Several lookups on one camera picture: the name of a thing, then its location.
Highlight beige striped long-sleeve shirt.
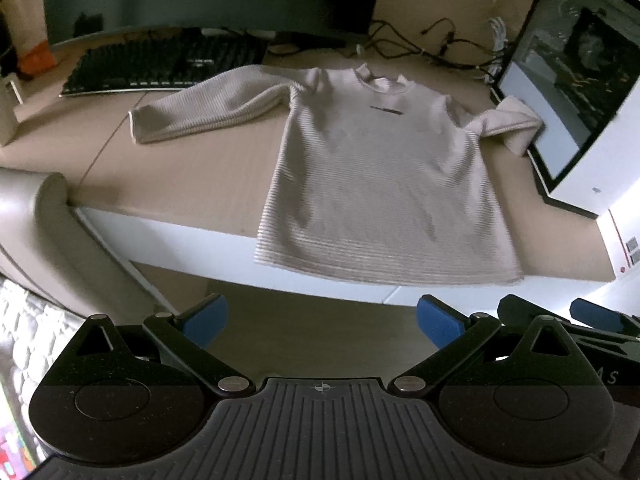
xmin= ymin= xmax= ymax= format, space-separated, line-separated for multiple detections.
xmin=129 ymin=65 xmax=542 ymax=286

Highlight grey chair armrest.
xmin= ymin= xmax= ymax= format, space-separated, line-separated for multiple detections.
xmin=1 ymin=168 xmax=174 ymax=324

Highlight black mechanical keyboard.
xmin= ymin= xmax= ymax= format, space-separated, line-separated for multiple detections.
xmin=61 ymin=35 xmax=267 ymax=96

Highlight small white box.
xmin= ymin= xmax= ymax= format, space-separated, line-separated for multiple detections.
xmin=0 ymin=73 xmax=24 ymax=146

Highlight orange object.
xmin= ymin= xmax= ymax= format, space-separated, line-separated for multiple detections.
xmin=18 ymin=40 xmax=56 ymax=77

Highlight black cable bundle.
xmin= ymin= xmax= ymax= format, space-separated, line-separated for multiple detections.
xmin=344 ymin=16 xmax=507 ymax=74

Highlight white cable bundle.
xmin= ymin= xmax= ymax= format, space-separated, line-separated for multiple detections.
xmin=482 ymin=0 xmax=509 ymax=82

